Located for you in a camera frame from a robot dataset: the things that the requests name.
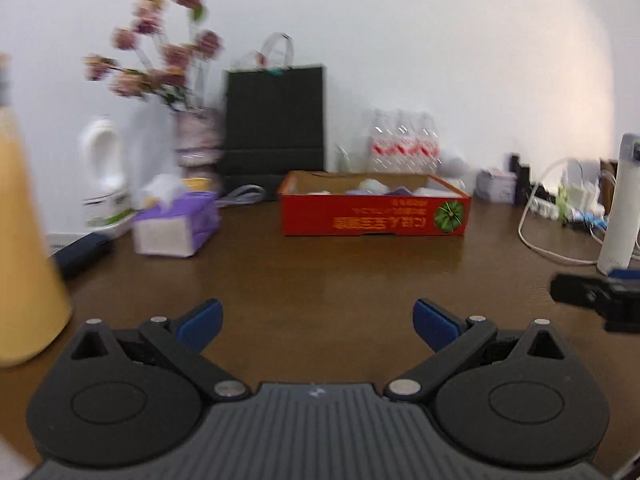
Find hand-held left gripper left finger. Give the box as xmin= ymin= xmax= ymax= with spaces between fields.
xmin=70 ymin=299 xmax=251 ymax=403

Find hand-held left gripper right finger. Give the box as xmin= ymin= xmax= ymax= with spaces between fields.
xmin=384 ymin=299 xmax=568 ymax=403

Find red cardboard box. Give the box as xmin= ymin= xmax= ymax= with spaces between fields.
xmin=278 ymin=170 xmax=472 ymax=237

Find white thermos bottle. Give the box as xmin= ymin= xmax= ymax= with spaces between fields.
xmin=597 ymin=132 xmax=640 ymax=277

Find white charger block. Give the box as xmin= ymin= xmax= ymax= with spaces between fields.
xmin=567 ymin=182 xmax=606 ymax=216

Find green spray bottle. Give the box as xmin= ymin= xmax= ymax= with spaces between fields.
xmin=559 ymin=170 xmax=572 ymax=221

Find purple tissue pack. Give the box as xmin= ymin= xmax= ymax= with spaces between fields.
xmin=131 ymin=174 xmax=221 ymax=257

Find white tin box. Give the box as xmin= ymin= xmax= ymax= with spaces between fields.
xmin=475 ymin=169 xmax=517 ymax=204

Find dark navy case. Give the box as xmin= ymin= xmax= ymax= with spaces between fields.
xmin=52 ymin=233 xmax=115 ymax=279

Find white detergent bottle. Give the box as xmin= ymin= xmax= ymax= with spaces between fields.
xmin=80 ymin=115 xmax=136 ymax=238

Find clear water bottle red label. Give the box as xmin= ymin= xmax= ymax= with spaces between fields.
xmin=415 ymin=110 xmax=442 ymax=173
xmin=392 ymin=107 xmax=418 ymax=173
xmin=367 ymin=108 xmax=396 ymax=173

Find purple white vase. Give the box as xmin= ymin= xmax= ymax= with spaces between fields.
xmin=172 ymin=107 xmax=223 ymax=168

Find clear glass cup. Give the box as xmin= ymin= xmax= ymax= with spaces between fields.
xmin=336 ymin=145 xmax=368 ymax=173

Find large yellow bottle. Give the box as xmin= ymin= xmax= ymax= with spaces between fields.
xmin=0 ymin=52 xmax=73 ymax=368

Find black paper bag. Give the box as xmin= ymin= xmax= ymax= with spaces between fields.
xmin=222 ymin=32 xmax=327 ymax=188

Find dried pink flowers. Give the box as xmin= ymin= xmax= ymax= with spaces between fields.
xmin=82 ymin=0 xmax=224 ymax=111

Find white power strip with cable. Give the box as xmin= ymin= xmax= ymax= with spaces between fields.
xmin=518 ymin=157 xmax=601 ymax=266

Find grey cord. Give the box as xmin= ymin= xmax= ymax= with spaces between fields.
xmin=217 ymin=185 xmax=266 ymax=208

